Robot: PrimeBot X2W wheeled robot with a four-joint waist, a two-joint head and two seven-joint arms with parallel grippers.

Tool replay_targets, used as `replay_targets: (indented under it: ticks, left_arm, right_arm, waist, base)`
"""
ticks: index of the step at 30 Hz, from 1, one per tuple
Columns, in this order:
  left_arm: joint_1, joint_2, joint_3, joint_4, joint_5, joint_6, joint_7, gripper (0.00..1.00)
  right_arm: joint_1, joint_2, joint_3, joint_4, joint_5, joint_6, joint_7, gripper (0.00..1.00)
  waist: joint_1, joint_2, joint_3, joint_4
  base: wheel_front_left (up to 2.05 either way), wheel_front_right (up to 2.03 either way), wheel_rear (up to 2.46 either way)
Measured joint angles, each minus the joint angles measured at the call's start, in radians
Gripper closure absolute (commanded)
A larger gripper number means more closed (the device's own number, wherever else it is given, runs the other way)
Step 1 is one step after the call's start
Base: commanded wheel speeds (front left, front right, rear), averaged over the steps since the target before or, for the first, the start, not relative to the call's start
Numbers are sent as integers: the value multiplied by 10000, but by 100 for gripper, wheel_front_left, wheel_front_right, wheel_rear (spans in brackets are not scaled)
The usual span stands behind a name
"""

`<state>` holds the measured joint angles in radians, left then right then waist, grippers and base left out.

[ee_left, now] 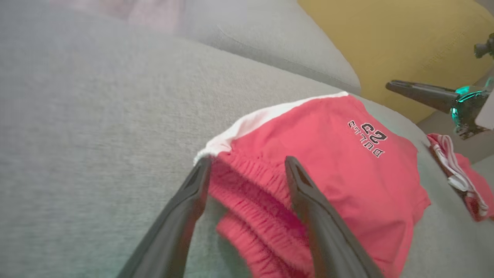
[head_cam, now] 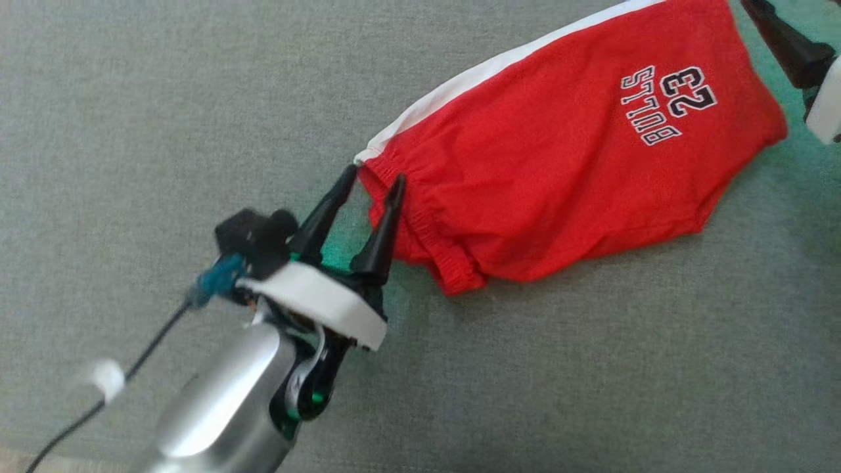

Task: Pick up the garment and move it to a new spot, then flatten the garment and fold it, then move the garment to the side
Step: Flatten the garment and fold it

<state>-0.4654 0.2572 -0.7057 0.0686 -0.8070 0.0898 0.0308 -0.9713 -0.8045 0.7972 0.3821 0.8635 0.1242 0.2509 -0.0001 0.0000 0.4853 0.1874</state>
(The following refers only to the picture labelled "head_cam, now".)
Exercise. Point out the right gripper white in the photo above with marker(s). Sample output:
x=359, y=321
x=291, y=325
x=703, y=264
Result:
x=828, y=108

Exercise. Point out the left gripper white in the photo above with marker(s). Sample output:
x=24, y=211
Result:
x=328, y=299

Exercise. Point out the red basketball shorts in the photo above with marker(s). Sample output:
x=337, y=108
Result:
x=558, y=164

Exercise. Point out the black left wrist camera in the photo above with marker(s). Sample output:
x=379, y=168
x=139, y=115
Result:
x=253, y=236

